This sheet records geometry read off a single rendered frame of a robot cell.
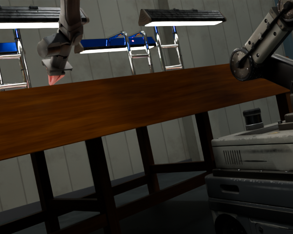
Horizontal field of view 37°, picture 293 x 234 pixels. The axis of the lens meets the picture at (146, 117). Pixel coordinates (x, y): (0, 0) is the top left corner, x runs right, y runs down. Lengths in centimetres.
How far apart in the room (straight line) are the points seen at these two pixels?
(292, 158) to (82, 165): 274
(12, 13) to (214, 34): 333
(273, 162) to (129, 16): 307
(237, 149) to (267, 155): 14
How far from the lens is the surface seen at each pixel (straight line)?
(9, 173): 374
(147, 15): 210
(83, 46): 251
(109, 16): 420
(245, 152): 152
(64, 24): 152
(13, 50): 228
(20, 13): 171
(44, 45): 153
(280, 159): 141
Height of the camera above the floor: 63
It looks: 1 degrees down
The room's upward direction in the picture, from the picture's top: 12 degrees counter-clockwise
